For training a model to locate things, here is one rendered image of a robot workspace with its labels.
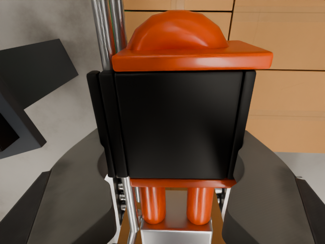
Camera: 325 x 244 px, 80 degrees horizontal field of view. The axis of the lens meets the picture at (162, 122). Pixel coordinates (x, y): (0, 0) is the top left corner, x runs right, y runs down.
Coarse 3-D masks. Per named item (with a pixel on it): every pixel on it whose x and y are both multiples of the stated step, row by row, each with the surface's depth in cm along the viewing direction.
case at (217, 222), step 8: (216, 200) 86; (216, 208) 83; (216, 216) 80; (128, 224) 76; (216, 224) 77; (120, 232) 73; (128, 232) 73; (216, 232) 74; (120, 240) 70; (136, 240) 70; (216, 240) 71
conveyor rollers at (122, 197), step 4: (120, 184) 112; (120, 188) 112; (216, 188) 110; (220, 188) 110; (120, 192) 118; (216, 192) 110; (220, 192) 110; (120, 196) 116; (124, 196) 116; (124, 204) 121; (124, 208) 120; (124, 212) 126
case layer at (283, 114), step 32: (128, 0) 68; (160, 0) 68; (192, 0) 67; (224, 0) 67; (256, 0) 67; (288, 0) 66; (320, 0) 66; (128, 32) 73; (224, 32) 72; (256, 32) 71; (288, 32) 71; (320, 32) 70; (288, 64) 76; (320, 64) 76; (256, 96) 83; (288, 96) 82; (320, 96) 82; (256, 128) 90; (288, 128) 89; (320, 128) 89
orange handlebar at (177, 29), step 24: (144, 24) 10; (168, 24) 10; (192, 24) 10; (216, 24) 10; (144, 48) 10; (168, 48) 10; (192, 48) 10; (144, 192) 15; (192, 192) 15; (144, 216) 17; (192, 216) 16
